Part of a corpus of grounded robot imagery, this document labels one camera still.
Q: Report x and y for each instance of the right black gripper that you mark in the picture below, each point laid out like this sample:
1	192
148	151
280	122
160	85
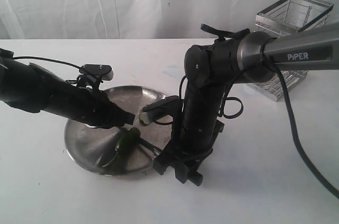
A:
194	122

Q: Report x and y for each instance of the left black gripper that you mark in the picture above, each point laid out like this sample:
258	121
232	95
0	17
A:
68	101

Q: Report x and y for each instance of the black handled kitchen knife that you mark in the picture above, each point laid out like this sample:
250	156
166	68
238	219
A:
154	149

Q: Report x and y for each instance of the green jalapeno pepper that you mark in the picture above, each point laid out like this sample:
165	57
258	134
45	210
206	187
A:
124	146

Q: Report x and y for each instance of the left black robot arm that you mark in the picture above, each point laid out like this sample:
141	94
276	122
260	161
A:
32	88

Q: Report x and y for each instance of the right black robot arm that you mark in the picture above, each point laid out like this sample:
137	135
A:
212	70

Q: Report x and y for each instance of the round steel plate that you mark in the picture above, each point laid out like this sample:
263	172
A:
94	149

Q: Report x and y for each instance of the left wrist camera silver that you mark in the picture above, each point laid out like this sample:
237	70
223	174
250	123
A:
104	72

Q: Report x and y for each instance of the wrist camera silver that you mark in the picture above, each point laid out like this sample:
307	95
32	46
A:
104	72
160	109

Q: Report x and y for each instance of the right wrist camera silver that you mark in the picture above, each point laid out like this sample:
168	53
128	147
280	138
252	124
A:
160	109

